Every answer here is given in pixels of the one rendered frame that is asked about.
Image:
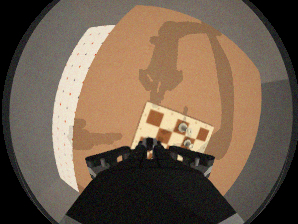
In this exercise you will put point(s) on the chessboard with pieces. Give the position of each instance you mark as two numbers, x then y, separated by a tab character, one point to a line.
162	124

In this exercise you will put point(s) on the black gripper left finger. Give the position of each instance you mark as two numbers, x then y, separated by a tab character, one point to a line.
102	161

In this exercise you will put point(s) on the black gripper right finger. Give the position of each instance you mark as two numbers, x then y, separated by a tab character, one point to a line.
196	160

